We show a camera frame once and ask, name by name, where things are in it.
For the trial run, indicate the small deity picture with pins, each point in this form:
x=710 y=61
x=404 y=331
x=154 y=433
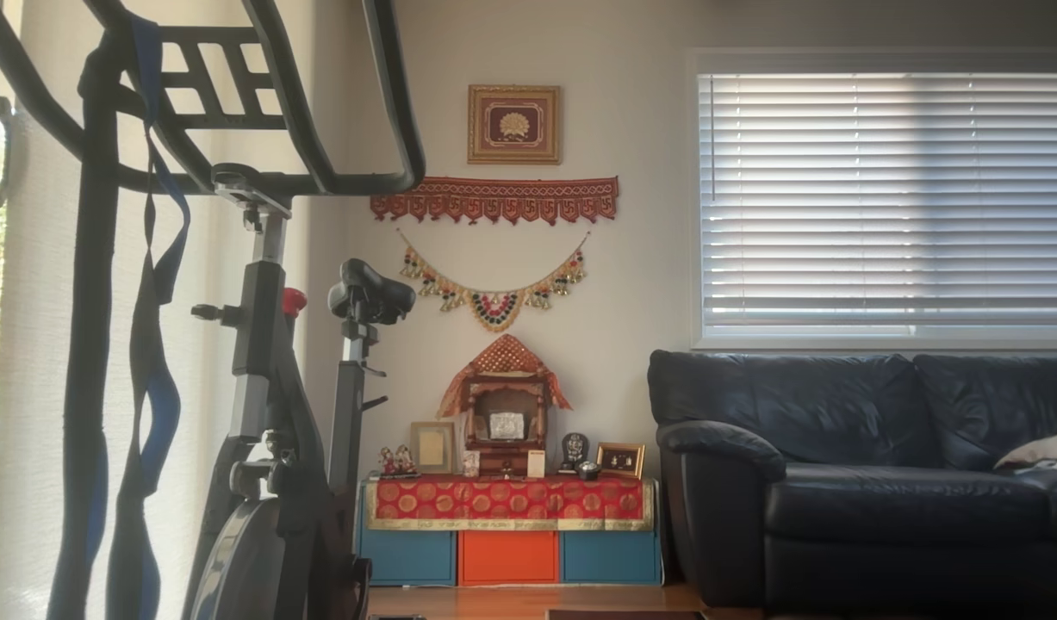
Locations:
x=470 y=463

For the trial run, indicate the gold framed picture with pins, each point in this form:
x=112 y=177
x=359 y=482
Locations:
x=514 y=125

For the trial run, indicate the red gold canopy cloth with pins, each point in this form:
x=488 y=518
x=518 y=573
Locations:
x=505 y=353

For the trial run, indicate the white window blinds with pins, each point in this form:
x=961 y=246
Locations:
x=881 y=198

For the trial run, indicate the white curtain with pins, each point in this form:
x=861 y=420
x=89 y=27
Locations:
x=37 y=344

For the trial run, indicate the red embroidered wall hanging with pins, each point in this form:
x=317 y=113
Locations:
x=494 y=194

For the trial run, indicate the white cushion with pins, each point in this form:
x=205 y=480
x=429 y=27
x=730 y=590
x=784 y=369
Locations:
x=1049 y=449

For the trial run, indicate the white card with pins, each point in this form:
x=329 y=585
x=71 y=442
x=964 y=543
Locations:
x=537 y=464

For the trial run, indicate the silver idol plaque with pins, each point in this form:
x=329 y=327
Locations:
x=506 y=425

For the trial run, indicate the beaded garland wall hanging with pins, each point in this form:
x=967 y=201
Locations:
x=494 y=310

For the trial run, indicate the blue orange cabinet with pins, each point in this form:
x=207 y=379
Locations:
x=508 y=558

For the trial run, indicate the black leather sofa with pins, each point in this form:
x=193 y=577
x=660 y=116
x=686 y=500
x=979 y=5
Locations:
x=838 y=413

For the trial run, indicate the small gold photo frame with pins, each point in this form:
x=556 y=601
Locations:
x=621 y=461

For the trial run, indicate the black exercise bike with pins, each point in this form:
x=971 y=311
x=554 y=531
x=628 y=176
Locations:
x=257 y=327

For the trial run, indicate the dark idol statue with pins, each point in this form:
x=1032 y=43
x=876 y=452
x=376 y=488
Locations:
x=575 y=449

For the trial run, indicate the wooden shrine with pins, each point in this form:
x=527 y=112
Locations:
x=504 y=389

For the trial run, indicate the red idol figurines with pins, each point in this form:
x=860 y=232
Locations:
x=398 y=462

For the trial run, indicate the small black bowl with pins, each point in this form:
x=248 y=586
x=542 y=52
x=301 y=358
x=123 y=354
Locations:
x=588 y=471

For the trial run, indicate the red gold table cloth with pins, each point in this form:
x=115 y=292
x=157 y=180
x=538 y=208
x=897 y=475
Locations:
x=511 y=499

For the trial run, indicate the blue black resistance band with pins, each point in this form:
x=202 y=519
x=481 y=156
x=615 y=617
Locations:
x=153 y=405

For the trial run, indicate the pale photo frame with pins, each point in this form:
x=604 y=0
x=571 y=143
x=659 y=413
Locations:
x=432 y=448

